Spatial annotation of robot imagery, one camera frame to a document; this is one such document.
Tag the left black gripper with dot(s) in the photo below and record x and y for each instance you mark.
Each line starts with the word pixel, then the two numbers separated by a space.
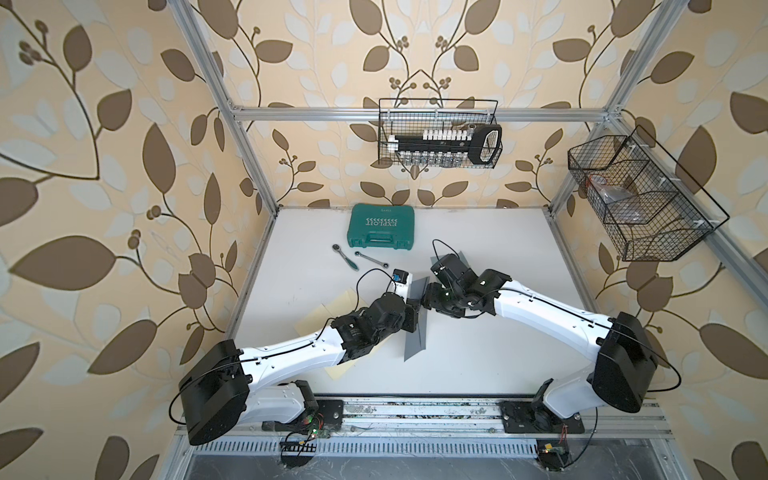
pixel 410 312

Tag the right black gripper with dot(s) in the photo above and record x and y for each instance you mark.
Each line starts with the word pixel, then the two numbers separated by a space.
pixel 431 299

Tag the dark grey envelope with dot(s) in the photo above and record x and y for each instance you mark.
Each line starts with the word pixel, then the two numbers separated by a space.
pixel 416 317

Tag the light blue envelope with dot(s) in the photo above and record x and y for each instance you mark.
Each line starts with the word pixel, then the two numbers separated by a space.
pixel 462 259

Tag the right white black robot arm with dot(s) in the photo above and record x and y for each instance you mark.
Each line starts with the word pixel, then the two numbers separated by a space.
pixel 621 361

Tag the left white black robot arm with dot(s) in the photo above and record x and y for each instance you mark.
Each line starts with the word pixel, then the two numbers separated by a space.
pixel 222 387

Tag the yellow envelope red seal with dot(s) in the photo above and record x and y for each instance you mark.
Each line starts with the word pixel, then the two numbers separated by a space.
pixel 337 371

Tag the silver combination wrench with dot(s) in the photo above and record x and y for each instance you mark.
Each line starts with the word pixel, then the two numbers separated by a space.
pixel 382 264

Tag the green tool case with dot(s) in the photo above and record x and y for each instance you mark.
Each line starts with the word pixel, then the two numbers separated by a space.
pixel 378 226

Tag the black socket set holder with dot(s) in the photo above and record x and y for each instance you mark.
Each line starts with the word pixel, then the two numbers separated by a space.
pixel 479 146

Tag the clear plastic bag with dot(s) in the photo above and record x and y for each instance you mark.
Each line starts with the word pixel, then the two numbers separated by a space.
pixel 619 204

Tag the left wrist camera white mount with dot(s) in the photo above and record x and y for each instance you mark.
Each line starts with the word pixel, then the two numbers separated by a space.
pixel 402 281

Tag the ratchet wrench green handle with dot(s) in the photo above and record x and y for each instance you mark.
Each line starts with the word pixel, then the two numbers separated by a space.
pixel 351 264

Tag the aluminium rail front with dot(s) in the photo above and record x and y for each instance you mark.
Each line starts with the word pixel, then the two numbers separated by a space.
pixel 480 416

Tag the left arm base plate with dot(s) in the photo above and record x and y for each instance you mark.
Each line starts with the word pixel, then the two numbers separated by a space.
pixel 295 408

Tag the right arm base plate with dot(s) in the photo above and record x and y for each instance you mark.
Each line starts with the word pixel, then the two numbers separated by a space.
pixel 531 416

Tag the black wire basket back wall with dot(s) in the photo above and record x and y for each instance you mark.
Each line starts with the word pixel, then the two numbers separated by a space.
pixel 414 115

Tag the black wire basket wall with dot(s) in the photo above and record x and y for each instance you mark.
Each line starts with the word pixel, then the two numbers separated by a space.
pixel 414 115
pixel 652 207

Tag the left electronics board with wires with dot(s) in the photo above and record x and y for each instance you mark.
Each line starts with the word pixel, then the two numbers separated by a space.
pixel 298 447

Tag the electronics board with wires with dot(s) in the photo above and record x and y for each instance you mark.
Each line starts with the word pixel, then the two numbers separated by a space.
pixel 553 454
pixel 298 447

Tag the right electronics board with wires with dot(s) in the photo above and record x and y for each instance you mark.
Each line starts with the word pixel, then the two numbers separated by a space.
pixel 553 454

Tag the black wire basket right wall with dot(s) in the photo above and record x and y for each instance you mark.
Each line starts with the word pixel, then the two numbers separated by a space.
pixel 652 207

